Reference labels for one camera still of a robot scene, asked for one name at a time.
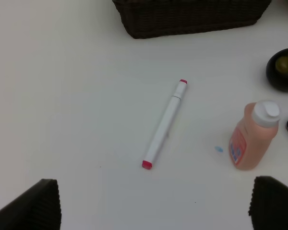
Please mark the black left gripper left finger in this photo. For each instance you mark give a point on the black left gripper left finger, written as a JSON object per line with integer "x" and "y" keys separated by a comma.
{"x": 38, "y": 208}

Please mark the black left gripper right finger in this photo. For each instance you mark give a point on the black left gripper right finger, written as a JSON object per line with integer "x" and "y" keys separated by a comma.
{"x": 269, "y": 204}

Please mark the pink bottle white cap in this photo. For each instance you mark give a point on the pink bottle white cap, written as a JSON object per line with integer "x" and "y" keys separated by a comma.
{"x": 253, "y": 134}

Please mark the white marker red caps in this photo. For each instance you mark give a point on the white marker red caps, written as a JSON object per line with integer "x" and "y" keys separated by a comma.
{"x": 164, "y": 125}

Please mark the dark purple mangosteen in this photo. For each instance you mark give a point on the dark purple mangosteen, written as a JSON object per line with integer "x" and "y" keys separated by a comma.
{"x": 277, "y": 70}

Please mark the dark brown wicker basket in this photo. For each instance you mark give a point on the dark brown wicker basket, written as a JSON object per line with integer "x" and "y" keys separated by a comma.
{"x": 144, "y": 19}

